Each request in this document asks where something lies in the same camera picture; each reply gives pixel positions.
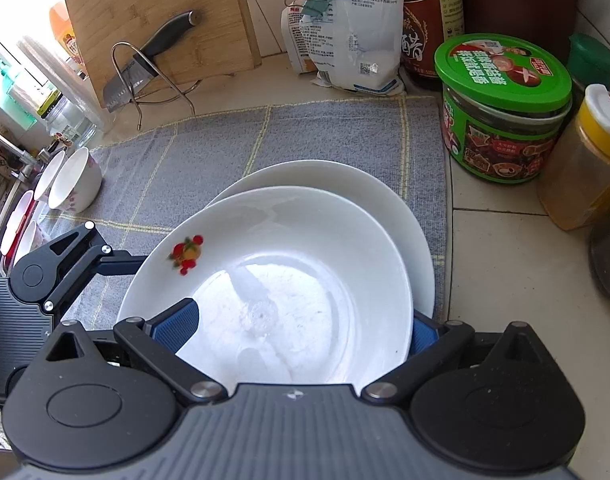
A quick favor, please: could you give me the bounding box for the grey blue dish mat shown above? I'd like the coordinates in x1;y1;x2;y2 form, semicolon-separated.
35;95;449;342

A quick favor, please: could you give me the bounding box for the green-lid jar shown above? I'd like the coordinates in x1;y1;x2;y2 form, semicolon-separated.
433;33;574;184

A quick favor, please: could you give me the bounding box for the dark red knife block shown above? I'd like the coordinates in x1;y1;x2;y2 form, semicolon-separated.
457;0;582;67

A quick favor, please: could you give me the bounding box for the dark sauce bottle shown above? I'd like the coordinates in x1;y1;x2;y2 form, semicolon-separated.
402;0;466;92

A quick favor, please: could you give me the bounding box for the white fruit-print plate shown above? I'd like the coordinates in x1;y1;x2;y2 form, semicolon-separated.
116;186;415;393

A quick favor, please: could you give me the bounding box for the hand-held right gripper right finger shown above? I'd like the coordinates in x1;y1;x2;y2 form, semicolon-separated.
361;310;550;403

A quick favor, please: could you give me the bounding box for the black-handled kitchen knife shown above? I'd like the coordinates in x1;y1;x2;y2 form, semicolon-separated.
104;10;202;114

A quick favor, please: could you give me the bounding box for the metal wire rack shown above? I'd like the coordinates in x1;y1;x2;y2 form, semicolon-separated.
110;42;237;132

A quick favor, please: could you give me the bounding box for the yellow-lid spice jar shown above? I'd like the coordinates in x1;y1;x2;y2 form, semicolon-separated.
537;83;610;232

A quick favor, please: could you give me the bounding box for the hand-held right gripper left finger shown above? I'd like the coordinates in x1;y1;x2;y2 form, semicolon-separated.
45;298;226;405

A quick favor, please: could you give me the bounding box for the green-lid spice bottle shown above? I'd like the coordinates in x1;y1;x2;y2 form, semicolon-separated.
567;33;610;111

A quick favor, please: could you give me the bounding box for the white plastic bag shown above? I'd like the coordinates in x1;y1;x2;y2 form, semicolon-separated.
299;0;407;96

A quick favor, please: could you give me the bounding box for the metal faucet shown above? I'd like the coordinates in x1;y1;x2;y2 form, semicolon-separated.
0;127;42;183

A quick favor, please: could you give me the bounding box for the white pink-floral bowl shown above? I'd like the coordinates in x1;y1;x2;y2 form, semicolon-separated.
48;147;104;214
32;150;69;202

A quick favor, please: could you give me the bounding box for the orange bottle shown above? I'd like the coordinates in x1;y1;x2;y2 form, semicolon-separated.
48;0;87;79

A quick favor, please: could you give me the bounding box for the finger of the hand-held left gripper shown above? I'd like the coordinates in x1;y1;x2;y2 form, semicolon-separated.
44;221;147;312

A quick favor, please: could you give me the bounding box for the red white packet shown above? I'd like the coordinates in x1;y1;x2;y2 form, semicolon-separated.
280;2;327;77

